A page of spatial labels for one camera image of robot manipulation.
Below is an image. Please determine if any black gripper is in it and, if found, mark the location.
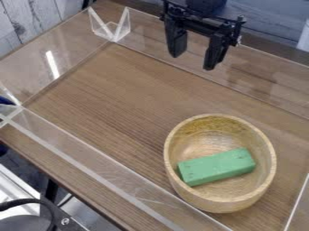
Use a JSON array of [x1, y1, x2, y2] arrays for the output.
[[160, 0, 246, 70]]

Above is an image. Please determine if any clear acrylic corner bracket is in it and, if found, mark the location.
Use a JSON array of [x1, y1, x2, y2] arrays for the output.
[[88, 7, 129, 42]]

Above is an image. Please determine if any brown wooden bowl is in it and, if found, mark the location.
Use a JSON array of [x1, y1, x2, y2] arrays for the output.
[[163, 114, 276, 213]]

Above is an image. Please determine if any clear acrylic front barrier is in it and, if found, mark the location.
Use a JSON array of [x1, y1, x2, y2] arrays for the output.
[[0, 88, 231, 231]]

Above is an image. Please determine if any green rectangular block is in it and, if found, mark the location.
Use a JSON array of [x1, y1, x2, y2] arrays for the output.
[[177, 148, 255, 187]]

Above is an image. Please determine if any black cable on floor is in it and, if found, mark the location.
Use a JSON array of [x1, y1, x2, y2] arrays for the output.
[[0, 198, 61, 231]]

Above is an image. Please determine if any black table leg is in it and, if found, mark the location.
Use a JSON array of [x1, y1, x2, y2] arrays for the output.
[[44, 180, 58, 202]]

